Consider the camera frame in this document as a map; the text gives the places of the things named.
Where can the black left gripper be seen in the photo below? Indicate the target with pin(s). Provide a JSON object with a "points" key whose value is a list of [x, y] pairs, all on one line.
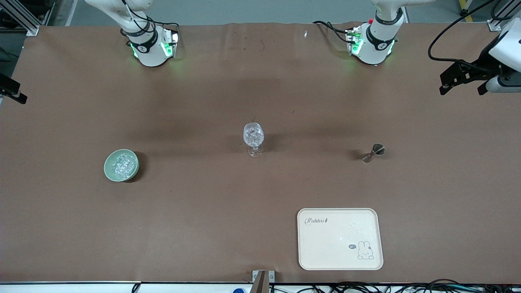
{"points": [[482, 63]]}

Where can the metal jigger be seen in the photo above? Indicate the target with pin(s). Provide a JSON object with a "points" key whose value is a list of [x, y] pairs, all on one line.
{"points": [[373, 152]]}

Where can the clear ice cubes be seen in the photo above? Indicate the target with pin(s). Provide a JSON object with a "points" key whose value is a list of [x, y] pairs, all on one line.
{"points": [[123, 165]]}

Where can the clear wine glass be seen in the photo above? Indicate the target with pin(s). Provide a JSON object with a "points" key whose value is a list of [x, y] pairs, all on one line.
{"points": [[253, 136]]}

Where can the green ceramic bowl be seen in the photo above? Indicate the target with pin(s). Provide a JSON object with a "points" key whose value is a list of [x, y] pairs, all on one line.
{"points": [[108, 171]]}

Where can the cream rabbit print tray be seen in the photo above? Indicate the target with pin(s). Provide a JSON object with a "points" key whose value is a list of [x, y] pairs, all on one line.
{"points": [[333, 244]]}

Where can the brown table cover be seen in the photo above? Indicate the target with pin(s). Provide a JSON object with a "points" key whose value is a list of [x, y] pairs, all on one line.
{"points": [[203, 224]]}

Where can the aluminium frame profile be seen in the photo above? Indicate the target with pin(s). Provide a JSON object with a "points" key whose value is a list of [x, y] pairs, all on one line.
{"points": [[502, 16], [24, 18]]}

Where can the metal bracket with brown post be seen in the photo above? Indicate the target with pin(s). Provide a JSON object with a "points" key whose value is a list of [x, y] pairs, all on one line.
{"points": [[260, 280]]}

